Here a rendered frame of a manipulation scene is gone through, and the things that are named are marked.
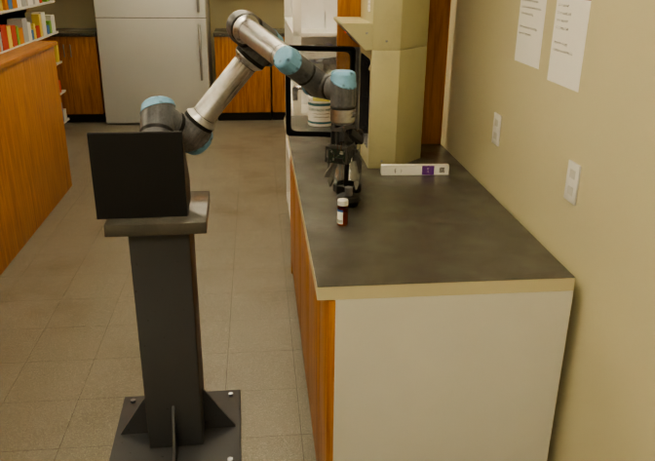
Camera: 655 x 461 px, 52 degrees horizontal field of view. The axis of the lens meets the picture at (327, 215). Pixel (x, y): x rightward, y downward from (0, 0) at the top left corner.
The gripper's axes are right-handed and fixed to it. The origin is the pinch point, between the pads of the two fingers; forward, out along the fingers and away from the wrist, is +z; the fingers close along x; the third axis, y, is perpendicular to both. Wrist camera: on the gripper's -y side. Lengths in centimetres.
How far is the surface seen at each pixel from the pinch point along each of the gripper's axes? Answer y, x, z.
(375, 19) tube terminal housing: -63, -13, -45
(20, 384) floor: 11, -144, 108
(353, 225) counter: -0.8, 3.2, 13.8
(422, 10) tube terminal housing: -81, 0, -48
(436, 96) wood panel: -112, 0, -9
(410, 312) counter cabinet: 31, 32, 22
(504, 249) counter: -1, 51, 14
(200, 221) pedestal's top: 16.6, -42.9, 13.8
